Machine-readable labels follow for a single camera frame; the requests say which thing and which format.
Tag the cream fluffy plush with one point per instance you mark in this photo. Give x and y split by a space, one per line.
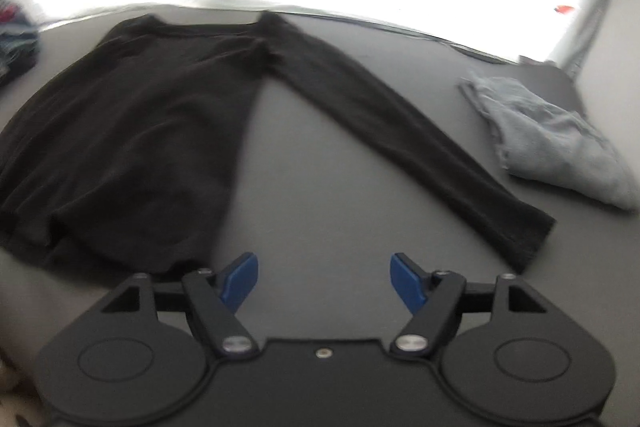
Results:
12 387

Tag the grey-blue folded cloth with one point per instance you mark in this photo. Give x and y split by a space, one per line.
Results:
555 142

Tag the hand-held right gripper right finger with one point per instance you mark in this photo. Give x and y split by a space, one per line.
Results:
407 283

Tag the black long-sleeve shirt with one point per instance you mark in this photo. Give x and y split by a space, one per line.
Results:
125 132

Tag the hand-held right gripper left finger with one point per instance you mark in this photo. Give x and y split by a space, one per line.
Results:
241 281

